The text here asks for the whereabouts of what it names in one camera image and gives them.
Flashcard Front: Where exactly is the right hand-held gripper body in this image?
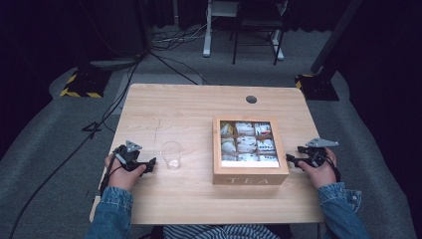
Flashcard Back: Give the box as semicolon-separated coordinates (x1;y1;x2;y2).
297;137;339;168

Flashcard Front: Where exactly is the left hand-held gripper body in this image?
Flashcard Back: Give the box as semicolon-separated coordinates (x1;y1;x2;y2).
112;139;148;172

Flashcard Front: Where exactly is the person's right hand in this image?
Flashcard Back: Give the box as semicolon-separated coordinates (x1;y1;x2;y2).
297;146;338;190

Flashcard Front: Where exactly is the person's left hand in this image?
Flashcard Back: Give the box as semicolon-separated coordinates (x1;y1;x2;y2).
105;153;147;192

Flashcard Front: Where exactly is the clear glass cup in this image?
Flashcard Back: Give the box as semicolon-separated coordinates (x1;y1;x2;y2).
159;140;184;171

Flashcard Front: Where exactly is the wooden tea box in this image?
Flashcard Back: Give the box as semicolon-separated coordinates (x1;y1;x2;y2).
211;115;291;186

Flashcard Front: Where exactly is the group of white tea bags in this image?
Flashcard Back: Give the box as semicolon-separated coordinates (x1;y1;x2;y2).
220;120;280;163

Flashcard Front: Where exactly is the black striped-edge stand base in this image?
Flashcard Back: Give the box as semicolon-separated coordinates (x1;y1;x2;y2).
294;73;340;103
59;67;113;100

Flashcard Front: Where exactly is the person's striped shirt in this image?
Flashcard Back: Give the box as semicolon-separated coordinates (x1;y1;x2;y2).
161;223;281;239

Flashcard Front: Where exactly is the dark slanted stand pole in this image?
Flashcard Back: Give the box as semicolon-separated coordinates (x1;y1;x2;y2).
310;0;365;76

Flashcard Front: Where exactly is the black metal chair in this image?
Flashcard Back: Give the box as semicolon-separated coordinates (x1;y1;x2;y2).
230;0;289;67

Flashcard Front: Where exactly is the black strap of right gripper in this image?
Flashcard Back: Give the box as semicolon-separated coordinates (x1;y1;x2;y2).
322;152;342;183

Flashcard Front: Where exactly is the black strap of gripper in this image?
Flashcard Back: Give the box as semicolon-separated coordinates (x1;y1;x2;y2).
322;152;342;183
100;152;124;197

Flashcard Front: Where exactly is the black strap of left gripper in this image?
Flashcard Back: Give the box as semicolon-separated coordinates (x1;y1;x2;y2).
100;152;124;197

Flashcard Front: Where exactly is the long black floor cable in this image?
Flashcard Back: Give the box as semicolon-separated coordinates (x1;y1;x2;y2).
7;52;148;239

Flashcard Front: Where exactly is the bundle of floor cables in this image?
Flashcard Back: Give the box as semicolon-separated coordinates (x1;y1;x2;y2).
150;18;217;52

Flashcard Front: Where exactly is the white desk frame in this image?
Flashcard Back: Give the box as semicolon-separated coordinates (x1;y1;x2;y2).
202;0;287;62

